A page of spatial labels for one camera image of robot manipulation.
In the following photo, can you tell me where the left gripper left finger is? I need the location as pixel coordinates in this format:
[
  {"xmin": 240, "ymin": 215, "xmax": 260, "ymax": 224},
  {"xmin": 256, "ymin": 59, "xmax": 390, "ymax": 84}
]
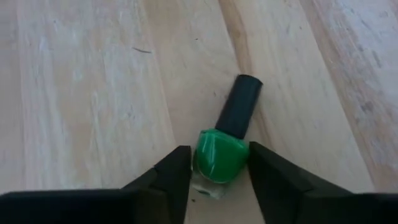
[{"xmin": 0, "ymin": 145, "xmax": 193, "ymax": 224}]

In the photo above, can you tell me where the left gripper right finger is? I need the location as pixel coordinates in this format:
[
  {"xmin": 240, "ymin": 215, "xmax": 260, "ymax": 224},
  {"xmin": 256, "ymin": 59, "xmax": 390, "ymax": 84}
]
[{"xmin": 248, "ymin": 141, "xmax": 398, "ymax": 224}]

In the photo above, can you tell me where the green-capped black marker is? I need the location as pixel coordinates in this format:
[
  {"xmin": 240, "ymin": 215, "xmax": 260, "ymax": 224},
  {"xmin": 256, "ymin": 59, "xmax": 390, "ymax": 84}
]
[{"xmin": 190, "ymin": 73, "xmax": 264, "ymax": 200}]

